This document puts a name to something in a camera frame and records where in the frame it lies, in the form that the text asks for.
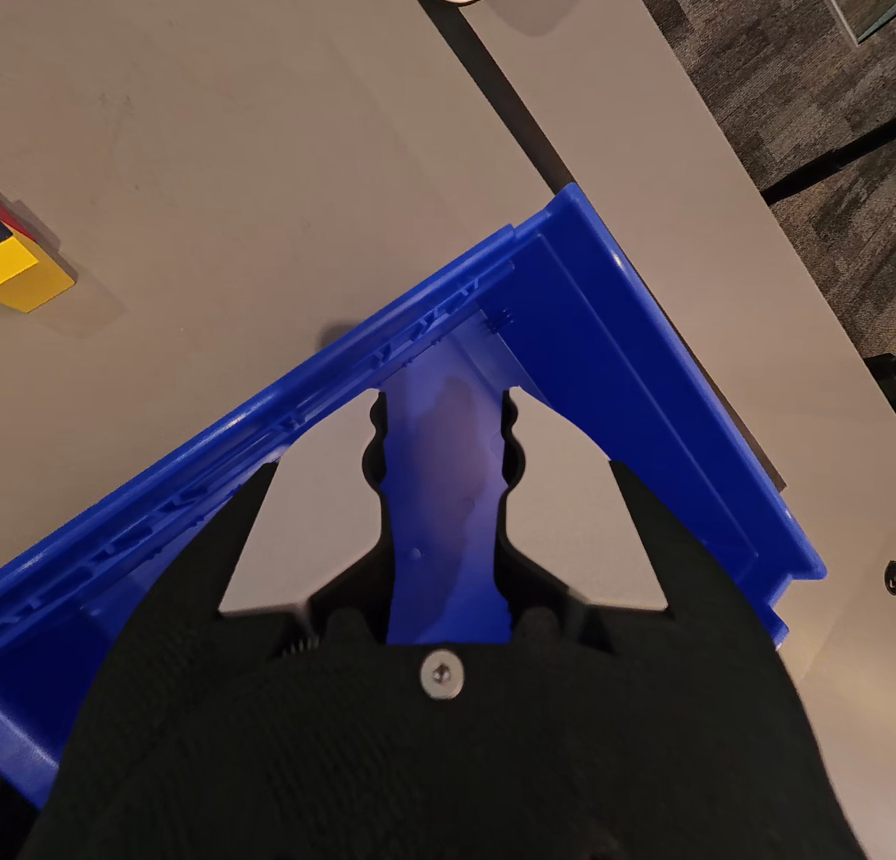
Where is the dark stand base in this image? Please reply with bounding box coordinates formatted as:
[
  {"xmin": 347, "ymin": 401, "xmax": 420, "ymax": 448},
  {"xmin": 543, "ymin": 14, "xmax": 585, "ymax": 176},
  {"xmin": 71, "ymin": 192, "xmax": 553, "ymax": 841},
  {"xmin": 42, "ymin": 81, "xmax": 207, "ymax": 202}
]
[{"xmin": 862, "ymin": 355, "xmax": 896, "ymax": 413}]

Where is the blue plastic bin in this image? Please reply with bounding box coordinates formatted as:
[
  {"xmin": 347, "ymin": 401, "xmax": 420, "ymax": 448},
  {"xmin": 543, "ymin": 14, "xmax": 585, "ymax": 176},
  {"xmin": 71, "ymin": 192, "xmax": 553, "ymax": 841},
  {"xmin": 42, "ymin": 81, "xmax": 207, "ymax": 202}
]
[{"xmin": 0, "ymin": 182, "xmax": 827, "ymax": 808}]

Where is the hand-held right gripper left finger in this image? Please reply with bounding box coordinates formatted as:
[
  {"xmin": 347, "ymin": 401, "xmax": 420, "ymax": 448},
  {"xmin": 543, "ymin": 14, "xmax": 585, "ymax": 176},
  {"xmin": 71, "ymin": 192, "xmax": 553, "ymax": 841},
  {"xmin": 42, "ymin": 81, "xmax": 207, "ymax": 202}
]
[{"xmin": 219, "ymin": 388, "xmax": 394, "ymax": 630}]

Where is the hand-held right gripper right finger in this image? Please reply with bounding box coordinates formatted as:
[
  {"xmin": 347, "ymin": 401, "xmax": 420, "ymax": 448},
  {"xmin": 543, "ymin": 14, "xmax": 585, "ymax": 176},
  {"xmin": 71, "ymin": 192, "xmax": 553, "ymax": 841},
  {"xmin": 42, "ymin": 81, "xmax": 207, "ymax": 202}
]
[{"xmin": 494, "ymin": 386, "xmax": 668, "ymax": 630}]

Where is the yellow wooden cube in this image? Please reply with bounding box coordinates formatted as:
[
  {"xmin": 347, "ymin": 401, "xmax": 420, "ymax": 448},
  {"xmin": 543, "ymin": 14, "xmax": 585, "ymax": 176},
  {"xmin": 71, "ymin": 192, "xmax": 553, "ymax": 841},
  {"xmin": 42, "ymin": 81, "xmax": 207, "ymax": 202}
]
[{"xmin": 0, "ymin": 233, "xmax": 77, "ymax": 314}]

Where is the glass panel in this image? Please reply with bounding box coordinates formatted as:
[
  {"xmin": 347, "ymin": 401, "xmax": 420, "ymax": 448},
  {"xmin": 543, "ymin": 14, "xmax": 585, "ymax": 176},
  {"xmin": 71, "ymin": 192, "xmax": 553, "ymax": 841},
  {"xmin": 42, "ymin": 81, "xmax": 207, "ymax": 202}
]
[{"xmin": 818, "ymin": 0, "xmax": 896, "ymax": 47}]

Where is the black stand foot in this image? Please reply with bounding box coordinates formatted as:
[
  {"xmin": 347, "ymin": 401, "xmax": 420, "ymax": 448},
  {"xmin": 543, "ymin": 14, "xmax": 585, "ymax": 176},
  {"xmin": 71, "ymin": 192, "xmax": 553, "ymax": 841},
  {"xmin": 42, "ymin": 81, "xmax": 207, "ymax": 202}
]
[{"xmin": 762, "ymin": 121, "xmax": 896, "ymax": 206}]

